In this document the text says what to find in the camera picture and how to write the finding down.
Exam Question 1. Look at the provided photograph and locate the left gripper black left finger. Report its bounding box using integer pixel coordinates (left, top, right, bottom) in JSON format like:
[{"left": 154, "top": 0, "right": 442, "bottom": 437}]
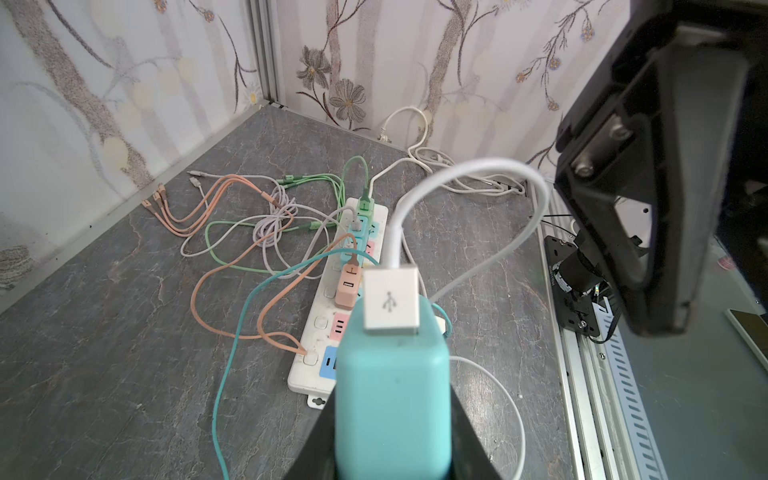
[{"left": 284, "top": 398, "right": 337, "bottom": 480}]

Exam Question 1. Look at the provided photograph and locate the pink charger plug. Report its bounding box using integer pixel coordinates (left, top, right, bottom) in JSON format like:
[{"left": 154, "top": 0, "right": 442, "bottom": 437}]
[{"left": 334, "top": 260, "right": 362, "bottom": 310}]

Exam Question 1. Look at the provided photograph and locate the white six-outlet colourful power strip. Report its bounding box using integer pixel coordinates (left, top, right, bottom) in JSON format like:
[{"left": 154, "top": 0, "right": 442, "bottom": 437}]
[{"left": 287, "top": 198, "right": 389, "bottom": 410}]

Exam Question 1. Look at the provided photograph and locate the teal multi-head cable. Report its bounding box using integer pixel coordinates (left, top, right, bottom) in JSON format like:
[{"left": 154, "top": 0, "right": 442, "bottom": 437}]
[{"left": 211, "top": 247, "right": 454, "bottom": 480}]

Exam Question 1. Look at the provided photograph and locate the dark green charger plug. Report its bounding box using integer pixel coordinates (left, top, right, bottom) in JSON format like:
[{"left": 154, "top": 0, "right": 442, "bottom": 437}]
[{"left": 356, "top": 187, "right": 375, "bottom": 219}]

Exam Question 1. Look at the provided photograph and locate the green multi-head charging cable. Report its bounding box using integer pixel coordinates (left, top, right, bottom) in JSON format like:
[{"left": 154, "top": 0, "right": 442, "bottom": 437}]
[{"left": 203, "top": 154, "right": 371, "bottom": 276}]

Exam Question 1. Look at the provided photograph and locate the aluminium rail frame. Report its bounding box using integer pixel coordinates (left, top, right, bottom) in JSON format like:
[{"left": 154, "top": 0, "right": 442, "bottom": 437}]
[{"left": 537, "top": 192, "right": 668, "bottom": 479}]

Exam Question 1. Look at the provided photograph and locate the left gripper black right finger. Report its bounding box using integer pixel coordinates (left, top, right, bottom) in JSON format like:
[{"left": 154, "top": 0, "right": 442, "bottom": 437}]
[{"left": 448, "top": 389, "right": 501, "bottom": 480}]

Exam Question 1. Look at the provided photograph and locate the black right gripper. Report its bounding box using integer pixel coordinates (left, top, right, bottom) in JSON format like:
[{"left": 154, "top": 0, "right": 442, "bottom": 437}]
[{"left": 555, "top": 1, "right": 767, "bottom": 336}]

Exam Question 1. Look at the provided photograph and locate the pink multi-head cable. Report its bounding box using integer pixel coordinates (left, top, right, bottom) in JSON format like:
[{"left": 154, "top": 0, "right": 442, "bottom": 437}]
[{"left": 140, "top": 173, "right": 361, "bottom": 356}]

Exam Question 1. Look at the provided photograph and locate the teal charger plug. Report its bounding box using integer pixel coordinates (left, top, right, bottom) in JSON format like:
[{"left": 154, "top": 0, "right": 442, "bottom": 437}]
[
  {"left": 339, "top": 235, "right": 370, "bottom": 266},
  {"left": 333, "top": 298, "right": 452, "bottom": 479},
  {"left": 348, "top": 210, "right": 373, "bottom": 243}
]

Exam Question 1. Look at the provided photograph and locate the white short USB cable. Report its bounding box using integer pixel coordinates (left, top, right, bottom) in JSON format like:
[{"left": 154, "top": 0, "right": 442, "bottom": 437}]
[{"left": 361, "top": 157, "right": 552, "bottom": 480}]

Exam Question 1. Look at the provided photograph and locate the white cable of long strip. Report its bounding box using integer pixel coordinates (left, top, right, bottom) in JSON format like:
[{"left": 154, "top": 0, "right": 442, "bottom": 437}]
[{"left": 367, "top": 106, "right": 528, "bottom": 199}]

